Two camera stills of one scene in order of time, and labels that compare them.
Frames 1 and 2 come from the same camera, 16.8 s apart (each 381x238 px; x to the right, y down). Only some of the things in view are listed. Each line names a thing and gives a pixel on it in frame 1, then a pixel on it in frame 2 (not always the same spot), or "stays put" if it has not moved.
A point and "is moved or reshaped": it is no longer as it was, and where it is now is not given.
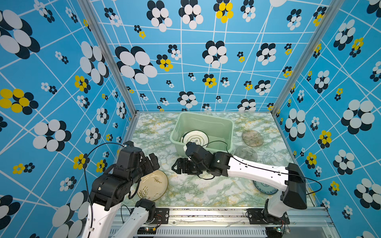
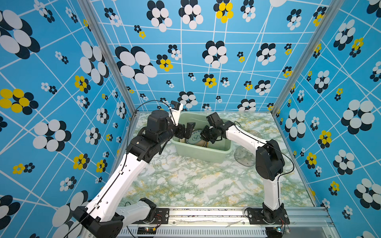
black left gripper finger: [154, 160] → [190, 126]
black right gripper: [185, 169] → [203, 135]
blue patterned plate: [265, 187] is moved or reshaped
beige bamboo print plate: [153, 186] is moved or reshaped
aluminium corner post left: [92, 17] stays put
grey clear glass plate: [246, 152] stays put
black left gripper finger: [148, 167] → [180, 131]
